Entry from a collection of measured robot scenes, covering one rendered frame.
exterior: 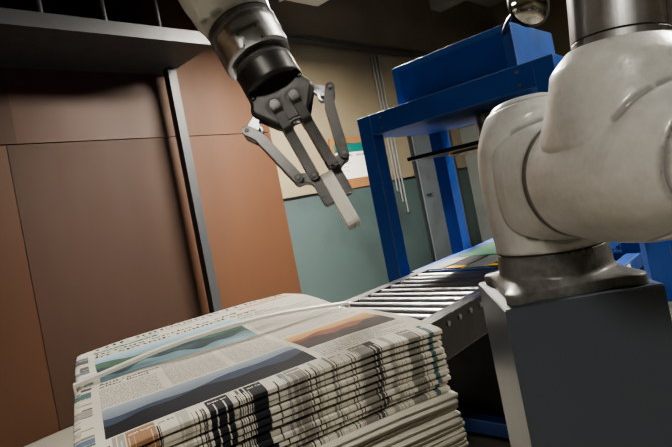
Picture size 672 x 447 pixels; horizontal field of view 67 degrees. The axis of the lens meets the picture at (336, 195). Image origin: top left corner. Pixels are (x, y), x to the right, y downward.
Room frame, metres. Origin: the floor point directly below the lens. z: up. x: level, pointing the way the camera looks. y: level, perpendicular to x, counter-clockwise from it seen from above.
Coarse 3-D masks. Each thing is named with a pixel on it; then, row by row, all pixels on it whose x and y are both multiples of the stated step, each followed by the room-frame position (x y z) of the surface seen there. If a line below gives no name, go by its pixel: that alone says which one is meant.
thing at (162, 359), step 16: (272, 320) 0.59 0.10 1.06; (288, 320) 0.58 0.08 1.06; (304, 320) 0.56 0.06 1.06; (224, 336) 0.56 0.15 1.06; (240, 336) 0.54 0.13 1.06; (256, 336) 0.53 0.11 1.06; (176, 352) 0.52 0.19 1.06; (192, 352) 0.51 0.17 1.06; (208, 352) 0.50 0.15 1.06; (128, 368) 0.50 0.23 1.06; (144, 368) 0.48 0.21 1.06; (96, 384) 0.47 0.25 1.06
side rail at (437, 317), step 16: (464, 304) 1.55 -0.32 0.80; (480, 304) 1.61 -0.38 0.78; (432, 320) 1.44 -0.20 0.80; (448, 320) 1.47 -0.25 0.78; (464, 320) 1.53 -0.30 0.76; (480, 320) 1.60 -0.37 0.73; (448, 336) 1.46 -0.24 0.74; (464, 336) 1.52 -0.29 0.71; (480, 336) 1.59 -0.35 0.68; (448, 352) 1.45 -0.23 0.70
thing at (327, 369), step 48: (288, 336) 0.50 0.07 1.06; (336, 336) 0.45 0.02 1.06; (384, 336) 0.43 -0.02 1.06; (432, 336) 0.43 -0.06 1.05; (144, 384) 0.43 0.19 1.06; (192, 384) 0.41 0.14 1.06; (240, 384) 0.38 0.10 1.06; (288, 384) 0.37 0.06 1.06; (336, 384) 0.39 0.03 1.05; (384, 384) 0.41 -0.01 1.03; (432, 384) 0.43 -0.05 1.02; (96, 432) 0.35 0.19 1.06; (144, 432) 0.33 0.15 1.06; (192, 432) 0.34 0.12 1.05; (240, 432) 0.35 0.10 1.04; (288, 432) 0.37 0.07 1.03; (336, 432) 0.39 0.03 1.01; (384, 432) 0.40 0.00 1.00; (432, 432) 0.41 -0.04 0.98
